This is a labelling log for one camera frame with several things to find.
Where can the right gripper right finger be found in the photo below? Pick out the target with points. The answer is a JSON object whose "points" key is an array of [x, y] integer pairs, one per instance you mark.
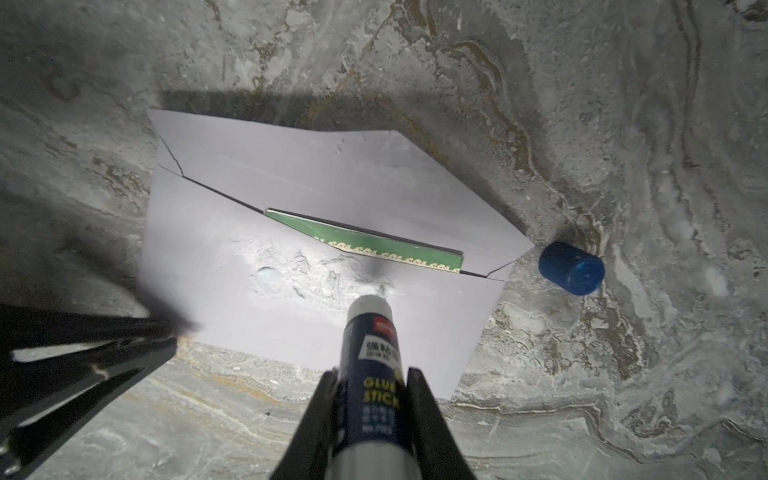
{"points": [[437, 453]]}

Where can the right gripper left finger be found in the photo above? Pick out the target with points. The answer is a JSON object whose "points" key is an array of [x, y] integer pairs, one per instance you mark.
{"points": [[308, 453]]}

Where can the white letter with green border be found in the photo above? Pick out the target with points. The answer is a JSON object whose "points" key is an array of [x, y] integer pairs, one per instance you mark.
{"points": [[374, 245]]}

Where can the lavender envelope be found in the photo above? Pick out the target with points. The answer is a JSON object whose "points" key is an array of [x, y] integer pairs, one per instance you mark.
{"points": [[249, 283]]}

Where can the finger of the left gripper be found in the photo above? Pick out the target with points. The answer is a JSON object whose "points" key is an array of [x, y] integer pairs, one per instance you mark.
{"points": [[46, 401], [27, 328]]}

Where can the blue white glue stick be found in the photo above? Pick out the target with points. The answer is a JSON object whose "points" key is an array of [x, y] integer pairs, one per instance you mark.
{"points": [[371, 437]]}

